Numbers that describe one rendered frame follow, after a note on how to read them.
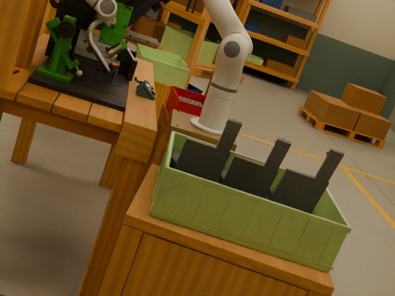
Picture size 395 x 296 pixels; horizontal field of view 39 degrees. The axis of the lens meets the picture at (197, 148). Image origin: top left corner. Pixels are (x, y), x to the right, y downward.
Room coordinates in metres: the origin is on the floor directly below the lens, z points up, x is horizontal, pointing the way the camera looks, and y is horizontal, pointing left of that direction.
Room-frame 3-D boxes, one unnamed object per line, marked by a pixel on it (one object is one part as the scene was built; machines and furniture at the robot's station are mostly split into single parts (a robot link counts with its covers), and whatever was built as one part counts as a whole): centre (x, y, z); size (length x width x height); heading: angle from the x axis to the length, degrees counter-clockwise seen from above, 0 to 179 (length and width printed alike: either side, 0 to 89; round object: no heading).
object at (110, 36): (2.74, 0.59, 1.17); 0.13 x 0.12 x 0.20; 11
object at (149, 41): (2.90, 0.58, 1.11); 0.39 x 0.16 x 0.03; 101
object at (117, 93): (2.81, 0.66, 0.89); 1.10 x 0.42 x 0.02; 11
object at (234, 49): (2.33, -0.01, 1.24); 0.19 x 0.12 x 0.24; 172
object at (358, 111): (8.88, -2.04, 0.37); 1.20 x 0.80 x 0.74; 108
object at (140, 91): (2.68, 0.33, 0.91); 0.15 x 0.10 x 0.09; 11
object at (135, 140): (2.86, 0.39, 0.82); 1.50 x 0.14 x 0.15; 11
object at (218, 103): (2.36, -0.02, 1.02); 0.19 x 0.19 x 0.18
